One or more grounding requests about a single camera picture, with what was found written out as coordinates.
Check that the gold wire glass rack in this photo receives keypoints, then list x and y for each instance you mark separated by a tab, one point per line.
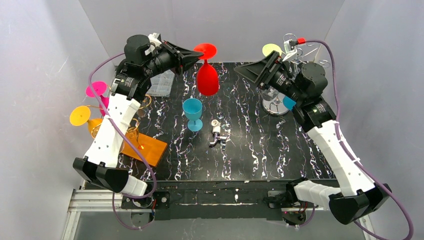
132	129

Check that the clear plastic screw box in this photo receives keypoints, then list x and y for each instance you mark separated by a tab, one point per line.
161	85

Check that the aluminium front rail frame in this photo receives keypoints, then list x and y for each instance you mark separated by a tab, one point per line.
172	200

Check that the light blue wine glass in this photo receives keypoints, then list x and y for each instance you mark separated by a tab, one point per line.
193	109

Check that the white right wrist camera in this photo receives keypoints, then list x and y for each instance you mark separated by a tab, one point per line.
290	47

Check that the silver wire glass rack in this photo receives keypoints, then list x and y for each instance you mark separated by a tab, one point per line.
306	52

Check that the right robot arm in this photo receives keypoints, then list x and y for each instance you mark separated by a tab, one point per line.
357	194

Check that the green wine glass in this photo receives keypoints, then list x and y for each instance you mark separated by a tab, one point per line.
269	48

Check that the red wine glass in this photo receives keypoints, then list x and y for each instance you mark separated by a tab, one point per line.
207	79

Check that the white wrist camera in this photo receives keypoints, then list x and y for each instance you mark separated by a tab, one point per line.
290	47
155	39

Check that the pink wine glass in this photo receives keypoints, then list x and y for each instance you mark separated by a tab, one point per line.
100	88

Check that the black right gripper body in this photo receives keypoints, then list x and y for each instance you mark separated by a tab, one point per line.
269	70

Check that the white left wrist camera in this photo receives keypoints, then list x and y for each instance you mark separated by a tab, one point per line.
155	39

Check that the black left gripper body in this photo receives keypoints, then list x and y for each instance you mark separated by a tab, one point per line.
177	57

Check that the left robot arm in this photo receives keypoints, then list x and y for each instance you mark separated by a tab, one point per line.
144	57

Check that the orange yellow wine glass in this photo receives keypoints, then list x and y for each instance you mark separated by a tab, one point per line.
82	115

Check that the orange wooden rack base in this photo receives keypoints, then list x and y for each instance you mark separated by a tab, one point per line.
152	149

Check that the blue wine glass silver rack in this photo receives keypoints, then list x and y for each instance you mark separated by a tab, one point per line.
288	103

